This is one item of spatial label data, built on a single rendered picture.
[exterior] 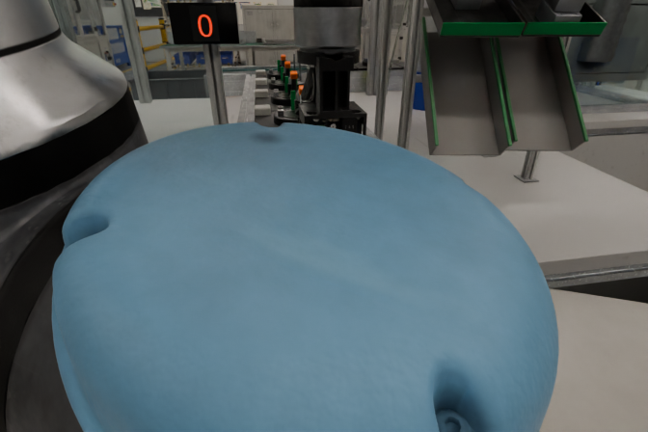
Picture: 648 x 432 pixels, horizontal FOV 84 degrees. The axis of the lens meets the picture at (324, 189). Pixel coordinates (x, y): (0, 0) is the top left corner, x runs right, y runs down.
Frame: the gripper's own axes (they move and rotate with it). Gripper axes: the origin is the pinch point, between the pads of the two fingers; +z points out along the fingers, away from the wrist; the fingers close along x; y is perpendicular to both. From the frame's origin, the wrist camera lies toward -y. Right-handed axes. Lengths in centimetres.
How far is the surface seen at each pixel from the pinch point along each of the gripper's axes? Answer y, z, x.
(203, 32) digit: -30.7, -20.7, -17.8
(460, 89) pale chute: -21.1, -10.4, 30.4
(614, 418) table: 28.2, 12.6, 24.4
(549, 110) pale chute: -17, -7, 48
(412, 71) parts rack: -25.1, -13.3, 21.8
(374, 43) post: -128, -11, 45
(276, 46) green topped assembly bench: -523, 19, 16
